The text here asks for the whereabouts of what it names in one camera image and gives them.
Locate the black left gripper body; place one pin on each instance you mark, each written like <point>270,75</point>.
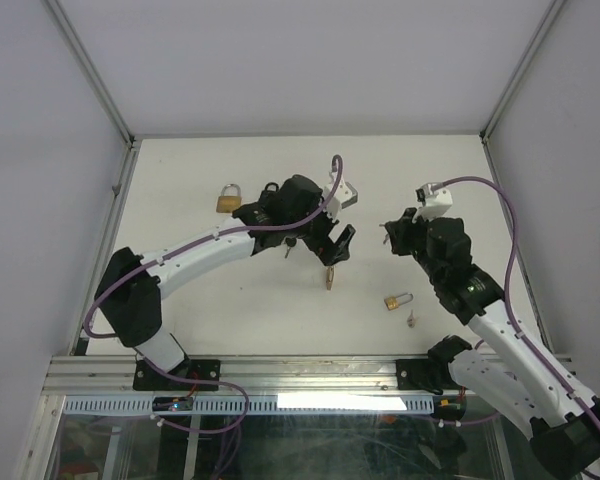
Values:
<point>316,233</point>

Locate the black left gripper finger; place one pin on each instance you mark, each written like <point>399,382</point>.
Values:
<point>341,246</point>
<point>325,253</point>

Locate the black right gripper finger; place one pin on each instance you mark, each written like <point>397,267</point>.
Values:
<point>399,248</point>
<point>393,229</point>

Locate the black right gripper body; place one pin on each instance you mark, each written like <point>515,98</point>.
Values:
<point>418,230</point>

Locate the small silver key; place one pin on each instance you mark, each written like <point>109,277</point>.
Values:
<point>382,232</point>

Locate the medium brass padlock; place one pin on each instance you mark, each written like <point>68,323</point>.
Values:
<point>329,277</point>

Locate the large brass padlock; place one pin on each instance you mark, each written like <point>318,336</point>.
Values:
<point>229,199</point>

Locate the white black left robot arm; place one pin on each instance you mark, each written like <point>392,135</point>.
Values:
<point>134,286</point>

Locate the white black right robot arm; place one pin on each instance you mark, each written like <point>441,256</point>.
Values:
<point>557,414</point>

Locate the black headed key pair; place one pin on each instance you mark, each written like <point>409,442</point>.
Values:
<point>290,243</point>

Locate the small brass padlock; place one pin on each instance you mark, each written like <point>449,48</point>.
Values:
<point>396,301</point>

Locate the black padlock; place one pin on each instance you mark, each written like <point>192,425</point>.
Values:
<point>270,189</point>

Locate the small keys near small padlock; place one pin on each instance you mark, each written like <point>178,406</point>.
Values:
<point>412,319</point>

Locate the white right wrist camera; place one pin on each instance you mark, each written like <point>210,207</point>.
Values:
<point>435,200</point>

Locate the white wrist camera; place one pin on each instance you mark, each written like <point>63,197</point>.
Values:
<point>342,195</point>
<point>435,200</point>

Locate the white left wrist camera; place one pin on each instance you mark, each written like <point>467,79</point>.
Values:
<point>342,195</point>

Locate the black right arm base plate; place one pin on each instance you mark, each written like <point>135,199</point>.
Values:
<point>419,374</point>

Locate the white slotted cable duct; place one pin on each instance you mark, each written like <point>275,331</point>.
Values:
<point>277,404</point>

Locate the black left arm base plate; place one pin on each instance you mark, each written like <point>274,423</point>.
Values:
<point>195,374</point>

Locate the aluminium mounting rail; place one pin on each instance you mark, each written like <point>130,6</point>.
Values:
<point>115,374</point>

